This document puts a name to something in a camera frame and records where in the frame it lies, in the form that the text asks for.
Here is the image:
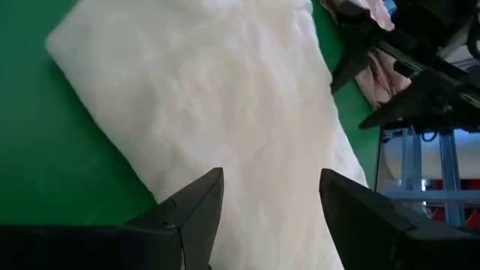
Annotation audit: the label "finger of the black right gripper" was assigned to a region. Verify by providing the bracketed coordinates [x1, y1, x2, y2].
[358, 74, 427, 131]
[329, 31, 373, 95]

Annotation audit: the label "green table mat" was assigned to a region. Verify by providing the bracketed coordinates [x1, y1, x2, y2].
[0, 0, 382, 226]

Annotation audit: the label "white button shirt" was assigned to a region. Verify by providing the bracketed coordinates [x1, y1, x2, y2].
[44, 0, 369, 270]

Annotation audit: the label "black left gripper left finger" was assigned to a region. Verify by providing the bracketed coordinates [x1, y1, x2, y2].
[0, 167, 225, 270]

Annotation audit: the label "pink button shirt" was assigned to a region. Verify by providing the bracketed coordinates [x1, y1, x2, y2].
[321, 0, 413, 110]

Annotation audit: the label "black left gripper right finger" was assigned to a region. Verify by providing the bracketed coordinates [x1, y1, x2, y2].
[319, 168, 480, 270]

